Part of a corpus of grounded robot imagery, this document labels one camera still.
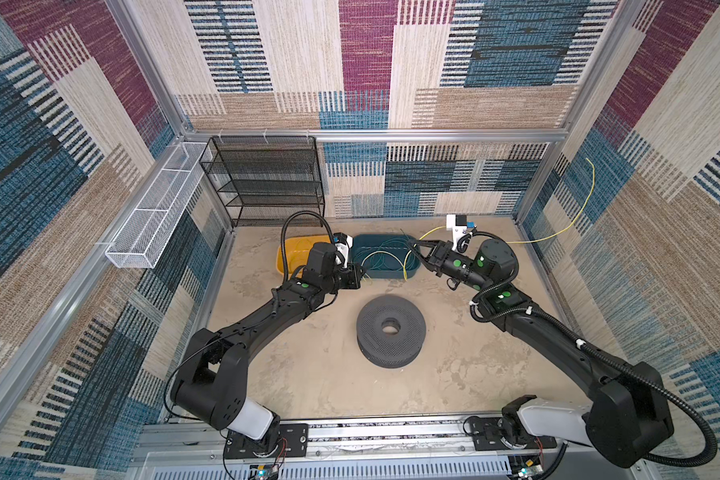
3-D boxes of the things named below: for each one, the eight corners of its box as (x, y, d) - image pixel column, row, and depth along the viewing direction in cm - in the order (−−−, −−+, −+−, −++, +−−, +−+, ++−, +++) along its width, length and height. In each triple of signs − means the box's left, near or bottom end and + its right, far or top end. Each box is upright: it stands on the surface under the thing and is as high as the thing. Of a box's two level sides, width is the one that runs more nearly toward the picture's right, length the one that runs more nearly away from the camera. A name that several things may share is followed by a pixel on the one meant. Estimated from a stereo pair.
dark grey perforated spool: (356, 368, 86) (356, 360, 81) (357, 302, 100) (357, 291, 95) (427, 368, 86) (431, 359, 81) (418, 302, 100) (421, 291, 95)
